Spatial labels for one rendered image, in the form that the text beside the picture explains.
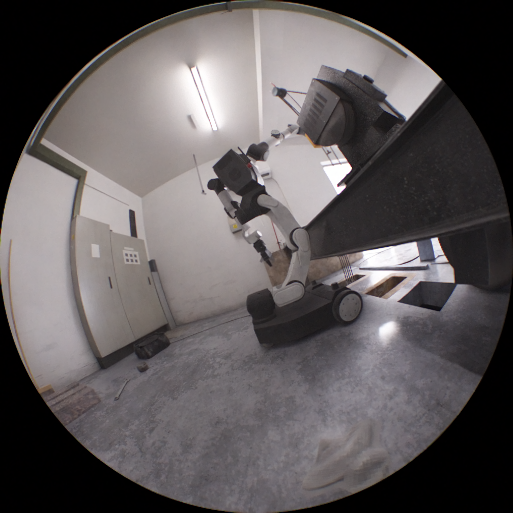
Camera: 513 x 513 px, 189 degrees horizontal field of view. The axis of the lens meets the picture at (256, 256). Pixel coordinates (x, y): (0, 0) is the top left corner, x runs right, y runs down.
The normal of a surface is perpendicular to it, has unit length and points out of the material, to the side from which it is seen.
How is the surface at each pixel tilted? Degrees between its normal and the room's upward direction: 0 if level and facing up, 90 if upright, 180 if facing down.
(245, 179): 110
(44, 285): 90
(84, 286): 90
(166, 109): 180
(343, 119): 90
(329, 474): 26
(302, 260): 115
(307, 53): 180
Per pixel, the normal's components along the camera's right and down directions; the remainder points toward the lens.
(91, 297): 0.94, -0.35
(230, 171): -0.24, 0.38
